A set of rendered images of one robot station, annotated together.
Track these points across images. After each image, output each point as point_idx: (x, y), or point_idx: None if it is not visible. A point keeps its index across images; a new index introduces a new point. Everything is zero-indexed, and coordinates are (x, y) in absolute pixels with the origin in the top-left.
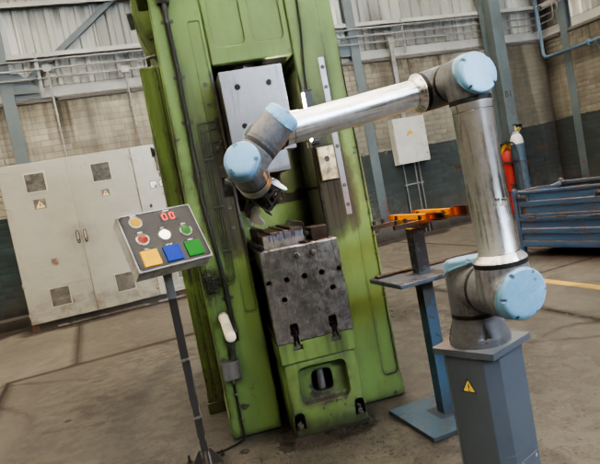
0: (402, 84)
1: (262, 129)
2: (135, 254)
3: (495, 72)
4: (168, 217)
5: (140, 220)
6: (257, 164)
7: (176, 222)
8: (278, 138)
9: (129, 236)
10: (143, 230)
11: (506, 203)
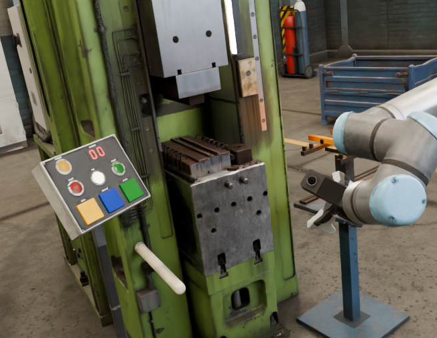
0: None
1: (425, 156)
2: (72, 209)
3: None
4: (98, 155)
5: (68, 163)
6: (424, 208)
7: (106, 159)
8: None
9: (60, 186)
10: (74, 176)
11: None
